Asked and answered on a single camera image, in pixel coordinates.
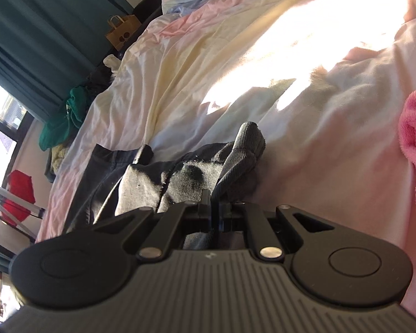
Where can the dark clothes pile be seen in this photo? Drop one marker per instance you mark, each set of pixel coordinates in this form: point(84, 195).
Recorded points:
point(98, 83)

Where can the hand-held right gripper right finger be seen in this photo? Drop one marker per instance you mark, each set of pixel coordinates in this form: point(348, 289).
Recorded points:
point(231, 216)

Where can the black pants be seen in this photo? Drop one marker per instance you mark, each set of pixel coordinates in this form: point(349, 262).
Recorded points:
point(180, 180)

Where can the white cloth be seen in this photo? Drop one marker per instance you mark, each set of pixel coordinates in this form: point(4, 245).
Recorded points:
point(111, 63)

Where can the yellow garment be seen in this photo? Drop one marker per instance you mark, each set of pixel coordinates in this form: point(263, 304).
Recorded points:
point(58, 158)

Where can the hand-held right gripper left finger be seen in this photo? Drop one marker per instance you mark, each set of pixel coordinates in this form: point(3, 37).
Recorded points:
point(198, 216)

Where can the green garment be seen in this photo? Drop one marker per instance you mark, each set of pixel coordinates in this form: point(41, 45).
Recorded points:
point(60, 125)

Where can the bed with pastel sheet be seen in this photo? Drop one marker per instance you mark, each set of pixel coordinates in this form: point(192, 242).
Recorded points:
point(298, 128)

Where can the window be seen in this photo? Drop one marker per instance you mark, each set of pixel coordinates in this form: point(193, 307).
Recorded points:
point(0, 125)

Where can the teal curtain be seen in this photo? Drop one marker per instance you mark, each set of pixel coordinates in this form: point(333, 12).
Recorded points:
point(31, 31)

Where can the black armchair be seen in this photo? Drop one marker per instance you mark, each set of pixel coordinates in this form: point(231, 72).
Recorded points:
point(149, 1)

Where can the red cloth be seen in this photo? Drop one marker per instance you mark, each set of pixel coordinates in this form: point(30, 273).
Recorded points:
point(19, 187)

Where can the brown paper bag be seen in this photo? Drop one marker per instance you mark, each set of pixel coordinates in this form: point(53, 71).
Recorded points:
point(123, 34)

